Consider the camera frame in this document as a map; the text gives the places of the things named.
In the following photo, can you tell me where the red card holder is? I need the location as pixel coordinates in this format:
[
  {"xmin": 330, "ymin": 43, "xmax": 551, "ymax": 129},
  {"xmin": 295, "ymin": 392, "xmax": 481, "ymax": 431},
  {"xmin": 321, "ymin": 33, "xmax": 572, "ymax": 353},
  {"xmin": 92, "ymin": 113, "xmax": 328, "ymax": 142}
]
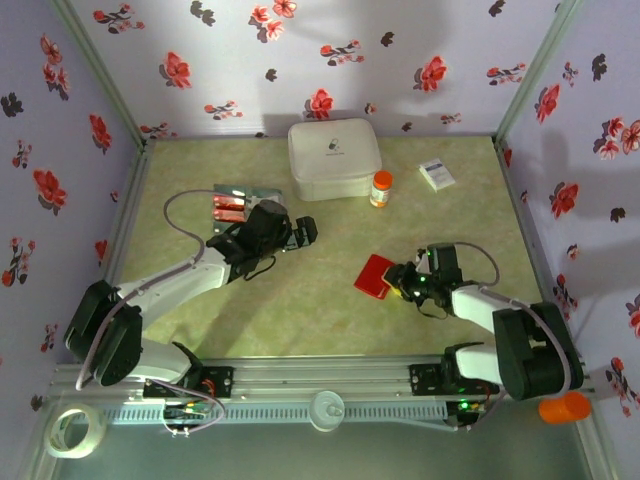
[{"xmin": 353, "ymin": 253, "xmax": 397, "ymax": 300}]

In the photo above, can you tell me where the clear acrylic card tray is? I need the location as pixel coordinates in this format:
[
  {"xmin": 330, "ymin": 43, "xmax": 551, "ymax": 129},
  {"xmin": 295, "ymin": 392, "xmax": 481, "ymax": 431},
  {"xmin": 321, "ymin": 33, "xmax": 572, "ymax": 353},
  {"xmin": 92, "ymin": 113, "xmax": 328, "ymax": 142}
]
[{"xmin": 212, "ymin": 183, "xmax": 285, "ymax": 235}]

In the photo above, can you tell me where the white plastic lidded box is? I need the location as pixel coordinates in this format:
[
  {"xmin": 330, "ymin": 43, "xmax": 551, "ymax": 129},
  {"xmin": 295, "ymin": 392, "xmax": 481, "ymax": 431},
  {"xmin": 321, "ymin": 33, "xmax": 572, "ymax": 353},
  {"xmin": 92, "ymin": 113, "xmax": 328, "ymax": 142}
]
[{"xmin": 287, "ymin": 118, "xmax": 384, "ymax": 202}]

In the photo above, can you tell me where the orange-capped pill bottle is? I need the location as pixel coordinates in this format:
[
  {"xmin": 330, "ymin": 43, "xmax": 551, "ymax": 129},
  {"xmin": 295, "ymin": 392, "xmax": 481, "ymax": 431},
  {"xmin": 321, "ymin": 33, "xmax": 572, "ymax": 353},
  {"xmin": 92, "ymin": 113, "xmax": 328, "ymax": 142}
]
[{"xmin": 369, "ymin": 170, "xmax": 394, "ymax": 209}]

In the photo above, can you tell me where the white blue medicine box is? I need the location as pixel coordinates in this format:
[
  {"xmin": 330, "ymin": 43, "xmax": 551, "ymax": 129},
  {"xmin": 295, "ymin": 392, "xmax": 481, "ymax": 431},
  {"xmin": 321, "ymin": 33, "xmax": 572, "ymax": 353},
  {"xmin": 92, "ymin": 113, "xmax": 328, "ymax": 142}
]
[{"xmin": 418, "ymin": 157, "xmax": 457, "ymax": 193}]

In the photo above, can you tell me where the orange plastic cup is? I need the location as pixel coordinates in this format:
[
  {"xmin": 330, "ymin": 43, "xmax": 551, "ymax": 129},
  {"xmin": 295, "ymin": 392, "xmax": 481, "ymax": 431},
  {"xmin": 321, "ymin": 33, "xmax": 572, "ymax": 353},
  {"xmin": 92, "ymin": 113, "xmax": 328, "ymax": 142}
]
[{"xmin": 538, "ymin": 391, "xmax": 593, "ymax": 426}]

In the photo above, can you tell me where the clear tape roll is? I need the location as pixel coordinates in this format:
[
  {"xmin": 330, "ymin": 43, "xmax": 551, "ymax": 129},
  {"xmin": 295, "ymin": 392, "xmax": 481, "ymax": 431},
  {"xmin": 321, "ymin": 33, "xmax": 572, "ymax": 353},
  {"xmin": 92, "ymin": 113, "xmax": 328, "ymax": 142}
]
[{"xmin": 43, "ymin": 403, "xmax": 108, "ymax": 460}]

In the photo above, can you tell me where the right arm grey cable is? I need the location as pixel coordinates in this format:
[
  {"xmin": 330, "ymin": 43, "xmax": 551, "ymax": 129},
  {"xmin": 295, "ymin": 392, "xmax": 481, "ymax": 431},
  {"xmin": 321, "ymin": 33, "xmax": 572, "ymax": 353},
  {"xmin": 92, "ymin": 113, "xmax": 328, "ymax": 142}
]
[{"xmin": 437, "ymin": 241, "xmax": 586, "ymax": 396}]

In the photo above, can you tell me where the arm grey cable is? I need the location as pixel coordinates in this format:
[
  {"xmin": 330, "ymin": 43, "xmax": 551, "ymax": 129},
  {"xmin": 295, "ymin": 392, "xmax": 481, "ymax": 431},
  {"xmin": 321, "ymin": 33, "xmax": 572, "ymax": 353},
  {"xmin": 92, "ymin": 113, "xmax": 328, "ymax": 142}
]
[
  {"xmin": 74, "ymin": 188, "xmax": 251, "ymax": 392},
  {"xmin": 437, "ymin": 241, "xmax": 586, "ymax": 396}
]

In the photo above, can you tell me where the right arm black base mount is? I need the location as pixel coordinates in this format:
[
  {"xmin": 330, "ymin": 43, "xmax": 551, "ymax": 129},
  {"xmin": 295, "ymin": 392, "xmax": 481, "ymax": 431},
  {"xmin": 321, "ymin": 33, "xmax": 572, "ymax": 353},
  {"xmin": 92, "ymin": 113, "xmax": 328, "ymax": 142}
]
[{"xmin": 408, "ymin": 363, "xmax": 500, "ymax": 396}]

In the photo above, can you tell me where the left arm grey cable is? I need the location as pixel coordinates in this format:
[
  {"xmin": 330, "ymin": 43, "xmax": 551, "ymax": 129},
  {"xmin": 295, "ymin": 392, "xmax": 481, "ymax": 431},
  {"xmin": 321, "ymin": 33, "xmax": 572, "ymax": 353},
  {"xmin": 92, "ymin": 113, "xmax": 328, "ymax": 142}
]
[{"xmin": 74, "ymin": 188, "xmax": 251, "ymax": 392}]

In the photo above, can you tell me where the aluminium side rail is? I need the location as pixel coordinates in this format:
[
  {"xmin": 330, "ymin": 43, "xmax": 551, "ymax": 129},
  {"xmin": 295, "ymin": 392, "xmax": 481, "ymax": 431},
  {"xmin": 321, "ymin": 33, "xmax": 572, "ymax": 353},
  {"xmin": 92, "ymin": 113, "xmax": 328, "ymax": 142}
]
[
  {"xmin": 82, "ymin": 138, "xmax": 156, "ymax": 362},
  {"xmin": 492, "ymin": 135, "xmax": 576, "ymax": 321}
]

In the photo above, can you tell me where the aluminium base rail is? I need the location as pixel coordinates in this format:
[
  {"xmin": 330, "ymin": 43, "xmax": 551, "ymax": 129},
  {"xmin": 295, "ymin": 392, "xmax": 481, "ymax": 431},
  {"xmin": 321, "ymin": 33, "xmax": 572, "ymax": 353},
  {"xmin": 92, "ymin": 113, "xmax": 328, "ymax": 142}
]
[{"xmin": 48, "ymin": 355, "xmax": 599, "ymax": 401}]

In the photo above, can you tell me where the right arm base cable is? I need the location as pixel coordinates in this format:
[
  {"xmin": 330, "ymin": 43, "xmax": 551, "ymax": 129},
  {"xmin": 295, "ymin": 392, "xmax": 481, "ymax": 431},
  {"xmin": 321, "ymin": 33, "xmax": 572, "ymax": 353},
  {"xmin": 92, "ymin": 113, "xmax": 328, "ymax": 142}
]
[{"xmin": 449, "ymin": 387, "xmax": 509, "ymax": 432}]

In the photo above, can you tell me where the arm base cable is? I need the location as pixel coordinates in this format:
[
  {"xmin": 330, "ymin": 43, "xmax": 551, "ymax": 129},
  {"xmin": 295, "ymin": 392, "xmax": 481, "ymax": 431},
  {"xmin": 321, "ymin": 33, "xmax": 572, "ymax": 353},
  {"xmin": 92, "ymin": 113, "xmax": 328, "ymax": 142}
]
[
  {"xmin": 149, "ymin": 378, "xmax": 226, "ymax": 437},
  {"xmin": 449, "ymin": 387, "xmax": 509, "ymax": 432}
]

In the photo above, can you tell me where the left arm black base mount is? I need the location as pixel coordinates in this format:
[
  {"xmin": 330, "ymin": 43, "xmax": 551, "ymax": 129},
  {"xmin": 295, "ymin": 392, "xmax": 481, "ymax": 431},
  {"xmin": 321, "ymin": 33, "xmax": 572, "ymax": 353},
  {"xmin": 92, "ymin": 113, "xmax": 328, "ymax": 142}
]
[{"xmin": 143, "ymin": 366, "xmax": 235, "ymax": 400}]

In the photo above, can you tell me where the white slotted cable duct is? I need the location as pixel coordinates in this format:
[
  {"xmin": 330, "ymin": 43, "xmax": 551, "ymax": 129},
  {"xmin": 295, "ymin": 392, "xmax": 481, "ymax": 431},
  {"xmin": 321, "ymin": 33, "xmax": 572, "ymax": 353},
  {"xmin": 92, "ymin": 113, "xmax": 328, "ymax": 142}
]
[{"xmin": 102, "ymin": 401, "xmax": 449, "ymax": 426}]

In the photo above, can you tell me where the left arm base cable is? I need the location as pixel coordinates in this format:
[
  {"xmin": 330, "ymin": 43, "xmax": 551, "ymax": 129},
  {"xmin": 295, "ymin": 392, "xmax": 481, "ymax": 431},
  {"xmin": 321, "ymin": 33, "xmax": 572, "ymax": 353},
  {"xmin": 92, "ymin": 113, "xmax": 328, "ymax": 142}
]
[{"xmin": 149, "ymin": 378, "xmax": 226, "ymax": 437}]

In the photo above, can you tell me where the aluminium frame post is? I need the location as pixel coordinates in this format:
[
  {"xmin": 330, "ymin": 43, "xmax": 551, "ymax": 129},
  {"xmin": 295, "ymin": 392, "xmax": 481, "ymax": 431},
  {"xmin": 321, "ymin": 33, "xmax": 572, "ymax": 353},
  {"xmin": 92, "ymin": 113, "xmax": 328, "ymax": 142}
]
[
  {"xmin": 492, "ymin": 0, "xmax": 586, "ymax": 146},
  {"xmin": 49, "ymin": 0, "xmax": 149, "ymax": 149},
  {"xmin": 574, "ymin": 419, "xmax": 619, "ymax": 480},
  {"xmin": 17, "ymin": 399, "xmax": 56, "ymax": 480}
]

